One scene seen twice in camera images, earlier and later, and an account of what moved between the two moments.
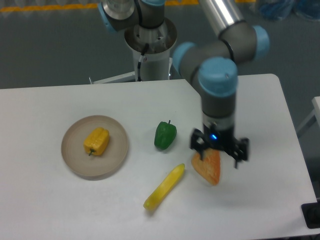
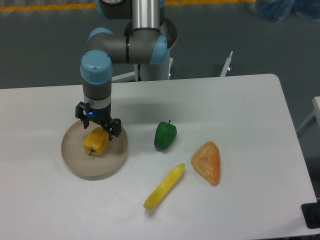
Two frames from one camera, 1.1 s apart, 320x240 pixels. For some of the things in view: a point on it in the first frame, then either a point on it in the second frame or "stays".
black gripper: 220,139 → 102,117
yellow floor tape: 51,7 stays
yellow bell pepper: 96,141 stays
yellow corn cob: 158,194 stays
